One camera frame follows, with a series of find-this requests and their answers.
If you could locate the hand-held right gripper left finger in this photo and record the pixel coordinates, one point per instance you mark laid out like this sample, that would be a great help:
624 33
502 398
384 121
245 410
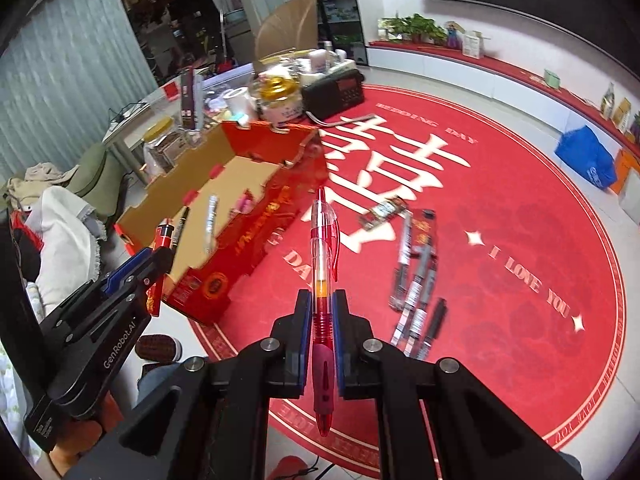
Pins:
303 340

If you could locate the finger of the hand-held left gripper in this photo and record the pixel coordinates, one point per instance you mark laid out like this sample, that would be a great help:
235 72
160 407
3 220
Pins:
155 265
125 269

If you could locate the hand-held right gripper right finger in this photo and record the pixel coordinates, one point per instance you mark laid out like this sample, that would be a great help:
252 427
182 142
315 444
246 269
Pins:
341 345

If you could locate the red stick gold print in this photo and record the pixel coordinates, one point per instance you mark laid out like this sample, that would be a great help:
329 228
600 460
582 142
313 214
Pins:
161 235

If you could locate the thin black marker pen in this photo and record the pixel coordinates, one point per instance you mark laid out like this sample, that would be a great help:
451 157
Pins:
178 230

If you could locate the red cardboard box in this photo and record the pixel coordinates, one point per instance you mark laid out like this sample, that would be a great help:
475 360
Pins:
250 247

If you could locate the red transparent pen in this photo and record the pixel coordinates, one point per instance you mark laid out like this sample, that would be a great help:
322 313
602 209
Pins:
320 240

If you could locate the black gel pen white label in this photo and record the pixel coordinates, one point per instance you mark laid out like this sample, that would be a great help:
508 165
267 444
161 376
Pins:
401 260

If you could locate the red refill box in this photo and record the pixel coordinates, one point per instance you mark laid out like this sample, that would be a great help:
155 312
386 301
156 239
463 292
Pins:
425 232

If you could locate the small patterned box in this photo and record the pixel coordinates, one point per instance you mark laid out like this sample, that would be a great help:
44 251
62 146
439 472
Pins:
382 210

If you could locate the person's left leg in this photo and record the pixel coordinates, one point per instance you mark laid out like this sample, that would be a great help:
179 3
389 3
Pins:
155 380

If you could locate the person's dark red shoe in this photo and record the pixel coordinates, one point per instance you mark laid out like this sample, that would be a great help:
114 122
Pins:
160 347

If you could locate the white cloth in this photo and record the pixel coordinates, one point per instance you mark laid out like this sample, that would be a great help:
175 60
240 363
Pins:
65 240

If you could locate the green cushion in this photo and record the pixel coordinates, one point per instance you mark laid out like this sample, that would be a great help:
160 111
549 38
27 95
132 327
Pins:
97 175

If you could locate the yellow lid jar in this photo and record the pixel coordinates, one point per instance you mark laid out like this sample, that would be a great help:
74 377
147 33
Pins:
159 147

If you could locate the beige cloth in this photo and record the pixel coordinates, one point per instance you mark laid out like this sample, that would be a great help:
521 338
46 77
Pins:
40 177

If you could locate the red plastic stool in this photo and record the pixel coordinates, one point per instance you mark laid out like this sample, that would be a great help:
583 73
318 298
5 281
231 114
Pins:
287 467

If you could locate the dark red tall box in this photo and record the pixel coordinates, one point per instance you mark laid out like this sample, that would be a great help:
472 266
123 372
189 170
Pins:
187 97

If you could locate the round red printed mat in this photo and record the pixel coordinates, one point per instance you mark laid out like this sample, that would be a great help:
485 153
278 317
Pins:
500 260

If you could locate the white paper cup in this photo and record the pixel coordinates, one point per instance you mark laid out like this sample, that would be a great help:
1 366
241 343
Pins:
237 102

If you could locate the low glass table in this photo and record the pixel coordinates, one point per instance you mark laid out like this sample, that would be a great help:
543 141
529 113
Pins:
210 80

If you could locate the grey curtain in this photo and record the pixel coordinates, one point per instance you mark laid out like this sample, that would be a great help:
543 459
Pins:
65 75

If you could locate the gold lid jar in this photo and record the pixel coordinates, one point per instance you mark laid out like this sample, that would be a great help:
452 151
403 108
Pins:
277 100

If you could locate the black radio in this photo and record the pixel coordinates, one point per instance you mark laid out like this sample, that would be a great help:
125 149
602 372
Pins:
332 92

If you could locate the beige shell chair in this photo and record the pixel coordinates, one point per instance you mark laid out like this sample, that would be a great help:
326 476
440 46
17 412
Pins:
287 30

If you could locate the white power strip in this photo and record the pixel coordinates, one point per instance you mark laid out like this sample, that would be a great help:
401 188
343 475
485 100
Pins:
341 67

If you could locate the white low cabinet red top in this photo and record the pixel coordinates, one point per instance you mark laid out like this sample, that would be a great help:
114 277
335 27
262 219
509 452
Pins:
465 72

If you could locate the blue shopping bag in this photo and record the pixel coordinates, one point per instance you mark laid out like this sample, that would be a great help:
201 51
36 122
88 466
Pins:
585 157

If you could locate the white paper bag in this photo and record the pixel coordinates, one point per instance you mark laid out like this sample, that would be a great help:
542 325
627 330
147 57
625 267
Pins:
631 205

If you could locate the green potted plants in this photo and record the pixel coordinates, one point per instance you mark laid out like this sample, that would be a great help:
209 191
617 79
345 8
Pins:
412 27

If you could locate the white carton box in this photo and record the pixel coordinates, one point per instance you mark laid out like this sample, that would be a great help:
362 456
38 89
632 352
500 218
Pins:
472 45

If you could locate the purple figurine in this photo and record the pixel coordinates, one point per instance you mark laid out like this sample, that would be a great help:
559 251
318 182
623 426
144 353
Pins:
452 35

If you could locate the orange paper bag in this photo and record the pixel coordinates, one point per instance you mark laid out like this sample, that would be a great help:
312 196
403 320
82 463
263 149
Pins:
627 172

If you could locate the small green box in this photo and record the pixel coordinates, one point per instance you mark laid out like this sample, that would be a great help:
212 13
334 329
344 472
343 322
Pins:
551 79

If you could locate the clear snack bag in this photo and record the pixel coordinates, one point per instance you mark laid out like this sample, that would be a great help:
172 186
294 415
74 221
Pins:
607 100

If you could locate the small yellow box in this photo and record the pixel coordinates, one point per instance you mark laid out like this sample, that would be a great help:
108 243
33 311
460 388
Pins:
622 112

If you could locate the leafy potted plant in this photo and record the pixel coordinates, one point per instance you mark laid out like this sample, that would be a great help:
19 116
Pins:
636 125

